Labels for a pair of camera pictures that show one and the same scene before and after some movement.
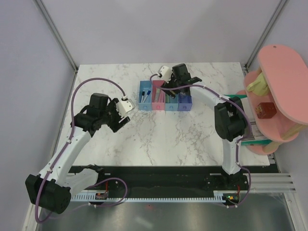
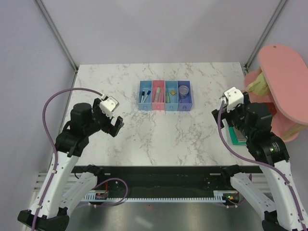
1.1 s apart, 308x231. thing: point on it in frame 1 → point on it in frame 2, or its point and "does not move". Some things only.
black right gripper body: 173,82 → 236,116
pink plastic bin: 158,96 does not move
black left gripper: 115,126 → 109,128
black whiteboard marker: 143,95 does not move
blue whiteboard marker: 148,93 does not move
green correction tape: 167,98 does not move
